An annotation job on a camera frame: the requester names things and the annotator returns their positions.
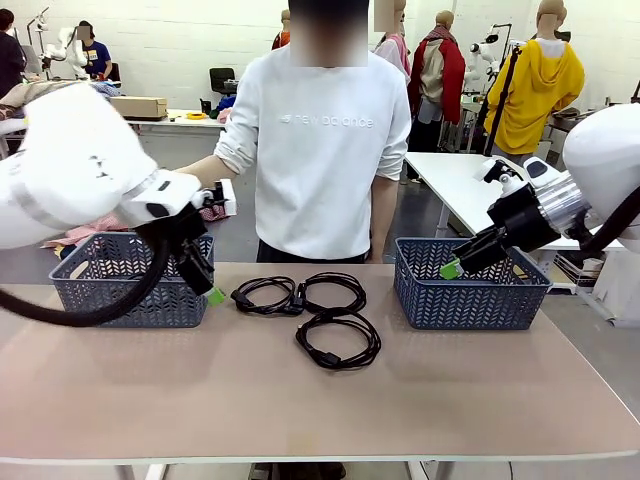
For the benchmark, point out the person in blue shirt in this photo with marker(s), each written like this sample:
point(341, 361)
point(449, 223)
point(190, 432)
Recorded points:
point(97, 57)

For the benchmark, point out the person in white sweater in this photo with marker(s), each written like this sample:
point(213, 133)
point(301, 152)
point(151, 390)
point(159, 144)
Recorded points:
point(320, 165)

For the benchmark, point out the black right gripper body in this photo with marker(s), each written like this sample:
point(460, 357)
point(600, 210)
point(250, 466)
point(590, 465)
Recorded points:
point(525, 217)

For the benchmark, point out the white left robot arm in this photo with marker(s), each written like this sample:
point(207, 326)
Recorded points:
point(75, 165)

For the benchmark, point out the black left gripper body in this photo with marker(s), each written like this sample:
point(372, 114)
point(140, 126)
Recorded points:
point(187, 227)

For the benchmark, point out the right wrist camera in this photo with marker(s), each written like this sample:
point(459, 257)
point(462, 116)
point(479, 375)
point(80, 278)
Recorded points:
point(509, 184)

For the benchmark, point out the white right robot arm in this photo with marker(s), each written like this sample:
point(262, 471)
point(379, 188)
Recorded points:
point(600, 150)

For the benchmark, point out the grey plastic lattice basket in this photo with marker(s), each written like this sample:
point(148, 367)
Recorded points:
point(475, 305)
point(100, 292)

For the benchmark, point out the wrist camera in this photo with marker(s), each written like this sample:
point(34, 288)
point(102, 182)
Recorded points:
point(509, 184)
point(227, 195)

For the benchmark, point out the white table leg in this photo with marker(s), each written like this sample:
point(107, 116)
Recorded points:
point(422, 472)
point(140, 472)

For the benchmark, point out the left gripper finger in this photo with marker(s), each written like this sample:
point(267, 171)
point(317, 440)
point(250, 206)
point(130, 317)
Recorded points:
point(216, 296)
point(195, 272)

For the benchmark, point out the white side table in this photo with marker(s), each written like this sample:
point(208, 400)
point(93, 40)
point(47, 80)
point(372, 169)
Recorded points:
point(450, 175)

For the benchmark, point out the person's left forearm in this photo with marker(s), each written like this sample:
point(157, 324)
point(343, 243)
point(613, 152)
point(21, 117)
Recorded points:
point(382, 210)

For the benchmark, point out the white humanoid robot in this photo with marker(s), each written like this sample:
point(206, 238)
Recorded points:
point(480, 50)

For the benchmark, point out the red checkered cloth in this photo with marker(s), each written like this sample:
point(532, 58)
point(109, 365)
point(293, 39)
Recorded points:
point(90, 231)

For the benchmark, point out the person's left hand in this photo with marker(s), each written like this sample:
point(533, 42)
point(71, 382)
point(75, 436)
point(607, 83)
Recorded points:
point(378, 250)

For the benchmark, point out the person's right forearm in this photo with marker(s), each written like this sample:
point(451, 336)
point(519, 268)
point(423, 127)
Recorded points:
point(210, 167)

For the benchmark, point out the black stand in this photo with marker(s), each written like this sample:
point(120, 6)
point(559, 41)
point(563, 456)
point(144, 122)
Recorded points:
point(501, 95)

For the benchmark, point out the person in dark clothing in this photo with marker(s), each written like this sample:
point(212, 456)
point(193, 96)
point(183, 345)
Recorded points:
point(10, 60)

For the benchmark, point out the black chair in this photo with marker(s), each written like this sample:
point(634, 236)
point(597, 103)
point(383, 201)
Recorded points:
point(222, 80)

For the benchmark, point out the white long table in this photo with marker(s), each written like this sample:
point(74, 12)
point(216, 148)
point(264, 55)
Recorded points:
point(175, 122)

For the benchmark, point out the mannequin in red jacket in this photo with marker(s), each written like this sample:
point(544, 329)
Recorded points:
point(450, 65)

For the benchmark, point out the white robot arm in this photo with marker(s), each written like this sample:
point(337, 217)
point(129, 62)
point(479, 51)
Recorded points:
point(77, 55)

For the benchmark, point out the mannequin in yellow hoodie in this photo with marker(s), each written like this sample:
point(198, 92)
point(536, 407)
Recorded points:
point(540, 90)

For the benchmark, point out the pile of mixed cloths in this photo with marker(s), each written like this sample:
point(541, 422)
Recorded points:
point(25, 97)

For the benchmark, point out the figure in pink shirt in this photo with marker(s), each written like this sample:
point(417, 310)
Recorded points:
point(397, 50)

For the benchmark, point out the cardboard box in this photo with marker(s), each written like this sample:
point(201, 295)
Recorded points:
point(140, 106)

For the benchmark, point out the mannequin in orange top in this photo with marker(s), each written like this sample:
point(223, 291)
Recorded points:
point(282, 37)

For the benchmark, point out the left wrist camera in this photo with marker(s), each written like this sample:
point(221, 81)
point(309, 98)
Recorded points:
point(227, 195)

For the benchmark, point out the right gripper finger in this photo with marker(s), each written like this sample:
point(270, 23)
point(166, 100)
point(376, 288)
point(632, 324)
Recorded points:
point(477, 241)
point(480, 257)

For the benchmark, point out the yellow tape roll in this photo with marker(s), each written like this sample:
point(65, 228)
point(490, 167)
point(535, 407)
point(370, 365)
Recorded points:
point(188, 116)

